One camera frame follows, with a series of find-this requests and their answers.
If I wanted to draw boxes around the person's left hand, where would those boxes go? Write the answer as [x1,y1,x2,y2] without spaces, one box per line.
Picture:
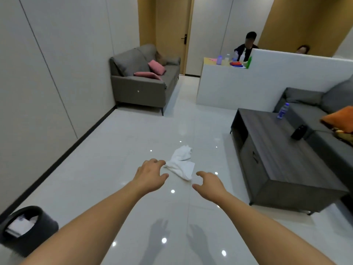
[133,158,169,195]

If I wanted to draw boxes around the person's right hand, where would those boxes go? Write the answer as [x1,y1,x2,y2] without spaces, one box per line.
[192,171,229,203]

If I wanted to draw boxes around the person's right forearm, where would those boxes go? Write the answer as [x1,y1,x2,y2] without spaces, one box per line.
[205,192,336,265]

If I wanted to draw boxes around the person's left forearm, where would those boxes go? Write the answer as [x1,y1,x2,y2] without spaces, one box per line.
[19,184,151,265]

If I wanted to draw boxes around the white towel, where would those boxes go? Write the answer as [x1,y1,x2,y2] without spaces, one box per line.
[163,145,195,181]

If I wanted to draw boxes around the dark grey coffee table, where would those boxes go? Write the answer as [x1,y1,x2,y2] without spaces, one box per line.
[230,108,350,216]

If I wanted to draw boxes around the small grey sofa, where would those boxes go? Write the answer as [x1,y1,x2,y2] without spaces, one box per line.
[110,43,181,116]

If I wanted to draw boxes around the flat pink cushion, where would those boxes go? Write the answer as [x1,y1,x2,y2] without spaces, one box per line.
[134,71,162,80]

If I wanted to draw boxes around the square pink cushion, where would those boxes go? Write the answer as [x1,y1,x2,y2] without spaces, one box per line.
[148,60,166,76]

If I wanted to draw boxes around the white partition counter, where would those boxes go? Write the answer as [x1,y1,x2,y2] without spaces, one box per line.
[196,49,353,114]

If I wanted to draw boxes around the water bottle with blue label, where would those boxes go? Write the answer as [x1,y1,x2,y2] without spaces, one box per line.
[277,103,290,120]

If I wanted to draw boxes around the black speaker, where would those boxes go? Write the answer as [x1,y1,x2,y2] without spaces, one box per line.
[291,124,308,141]

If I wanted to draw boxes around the brown cushion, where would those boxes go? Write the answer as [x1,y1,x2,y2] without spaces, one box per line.
[155,51,167,67]

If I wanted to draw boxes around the large grey sofa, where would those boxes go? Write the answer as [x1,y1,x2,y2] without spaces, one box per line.
[273,77,353,197]

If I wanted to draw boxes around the black trash bin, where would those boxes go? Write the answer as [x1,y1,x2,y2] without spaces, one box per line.
[0,206,59,258]

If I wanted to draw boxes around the white paper waste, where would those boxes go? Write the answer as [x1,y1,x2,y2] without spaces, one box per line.
[5,215,38,237]

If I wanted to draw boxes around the wooden door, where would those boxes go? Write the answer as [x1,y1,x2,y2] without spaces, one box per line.
[154,0,194,75]

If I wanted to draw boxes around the orange cushion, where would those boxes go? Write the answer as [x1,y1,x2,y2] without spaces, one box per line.
[320,105,353,133]

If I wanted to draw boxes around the black cable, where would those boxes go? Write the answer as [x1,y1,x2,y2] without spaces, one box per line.
[306,128,336,140]

